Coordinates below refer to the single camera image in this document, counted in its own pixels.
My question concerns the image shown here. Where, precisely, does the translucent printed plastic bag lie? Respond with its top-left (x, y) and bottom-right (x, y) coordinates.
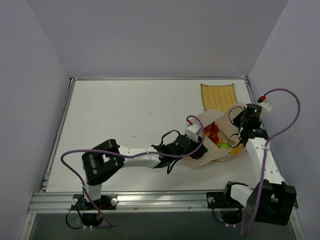
top-left (182, 102), bottom-right (247, 167)

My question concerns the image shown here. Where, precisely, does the green fake apple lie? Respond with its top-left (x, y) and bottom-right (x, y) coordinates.
top-left (217, 142), bottom-right (230, 149)

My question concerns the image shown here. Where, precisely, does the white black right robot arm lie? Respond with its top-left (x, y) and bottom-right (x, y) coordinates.
top-left (222, 103), bottom-right (297, 226)

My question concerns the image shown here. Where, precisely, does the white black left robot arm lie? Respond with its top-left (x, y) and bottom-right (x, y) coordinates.
top-left (81, 134), bottom-right (208, 210)

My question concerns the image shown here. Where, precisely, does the red fake cherry tomatoes bunch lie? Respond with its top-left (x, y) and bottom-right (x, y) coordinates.
top-left (204, 122), bottom-right (220, 146)

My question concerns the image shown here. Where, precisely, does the yellow woven bamboo mat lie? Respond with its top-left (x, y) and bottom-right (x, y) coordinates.
top-left (200, 83), bottom-right (238, 113)

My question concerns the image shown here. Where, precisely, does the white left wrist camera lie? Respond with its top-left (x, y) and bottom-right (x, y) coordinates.
top-left (184, 123), bottom-right (202, 142)

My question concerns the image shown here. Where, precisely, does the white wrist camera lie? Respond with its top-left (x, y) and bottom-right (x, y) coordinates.
top-left (257, 95), bottom-right (272, 113)
top-left (184, 123), bottom-right (202, 142)

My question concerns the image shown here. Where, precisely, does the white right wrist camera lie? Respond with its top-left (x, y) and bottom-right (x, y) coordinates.
top-left (257, 95), bottom-right (272, 113)

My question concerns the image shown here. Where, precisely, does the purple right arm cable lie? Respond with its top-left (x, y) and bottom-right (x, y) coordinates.
top-left (239, 87), bottom-right (301, 236)

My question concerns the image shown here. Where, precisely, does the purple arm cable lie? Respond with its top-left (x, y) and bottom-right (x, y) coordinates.
top-left (60, 114), bottom-right (206, 229)
top-left (239, 87), bottom-right (301, 236)

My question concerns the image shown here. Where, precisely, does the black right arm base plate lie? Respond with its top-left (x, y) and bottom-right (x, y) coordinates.
top-left (206, 191), bottom-right (238, 209)

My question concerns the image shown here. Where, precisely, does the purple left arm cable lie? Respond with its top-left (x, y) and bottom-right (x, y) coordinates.
top-left (60, 114), bottom-right (206, 229)

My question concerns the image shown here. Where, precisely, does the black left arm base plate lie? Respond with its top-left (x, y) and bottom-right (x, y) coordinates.
top-left (70, 194), bottom-right (118, 211)

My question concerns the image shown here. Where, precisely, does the aluminium front frame rail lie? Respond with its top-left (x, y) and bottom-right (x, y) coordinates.
top-left (26, 188), bottom-right (300, 215)

